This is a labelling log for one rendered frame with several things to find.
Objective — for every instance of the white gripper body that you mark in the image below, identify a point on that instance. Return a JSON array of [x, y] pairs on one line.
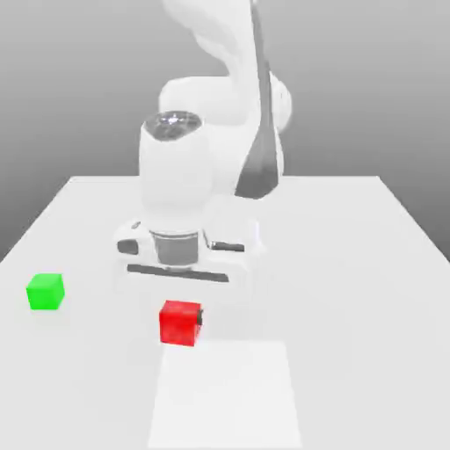
[[175, 281]]

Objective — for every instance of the small red cube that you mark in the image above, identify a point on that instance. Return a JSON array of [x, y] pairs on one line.
[[177, 324]]

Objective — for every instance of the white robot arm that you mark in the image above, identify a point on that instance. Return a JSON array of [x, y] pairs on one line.
[[175, 175]]

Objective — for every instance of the small green cube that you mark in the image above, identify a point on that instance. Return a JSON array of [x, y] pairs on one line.
[[45, 292]]

